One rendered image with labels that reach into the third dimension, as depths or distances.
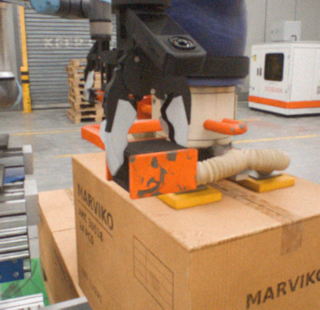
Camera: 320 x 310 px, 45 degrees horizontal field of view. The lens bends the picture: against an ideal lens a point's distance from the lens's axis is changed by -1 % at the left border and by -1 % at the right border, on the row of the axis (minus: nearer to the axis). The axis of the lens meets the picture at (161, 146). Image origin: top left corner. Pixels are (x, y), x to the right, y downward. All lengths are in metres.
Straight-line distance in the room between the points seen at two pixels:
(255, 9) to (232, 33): 12.14
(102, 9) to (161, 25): 0.93
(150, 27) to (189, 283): 0.36
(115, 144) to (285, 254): 0.37
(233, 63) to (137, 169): 0.40
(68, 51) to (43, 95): 1.34
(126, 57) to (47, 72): 10.28
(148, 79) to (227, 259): 0.30
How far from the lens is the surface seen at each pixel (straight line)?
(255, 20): 12.90
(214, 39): 0.75
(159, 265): 0.66
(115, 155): 0.45
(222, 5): 0.77
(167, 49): 0.38
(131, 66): 0.44
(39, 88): 10.72
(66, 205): 2.24
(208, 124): 0.77
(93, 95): 1.37
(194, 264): 0.58
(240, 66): 0.79
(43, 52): 10.71
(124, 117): 0.45
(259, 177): 0.81
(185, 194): 0.70
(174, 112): 0.48
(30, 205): 1.10
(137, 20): 0.43
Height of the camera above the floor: 1.35
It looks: 13 degrees down
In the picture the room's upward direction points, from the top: straight up
